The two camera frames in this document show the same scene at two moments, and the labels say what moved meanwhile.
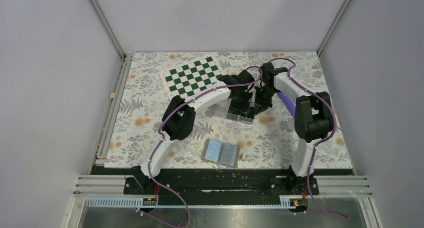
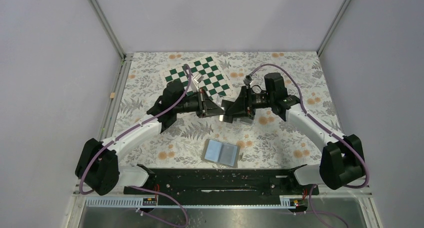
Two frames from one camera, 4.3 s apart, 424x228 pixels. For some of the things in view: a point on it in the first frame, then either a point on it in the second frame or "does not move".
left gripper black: [238, 109] to [207, 107]
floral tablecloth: [271, 141] does not move
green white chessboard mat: [186, 80] does not move
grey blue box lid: [221, 152] does not move
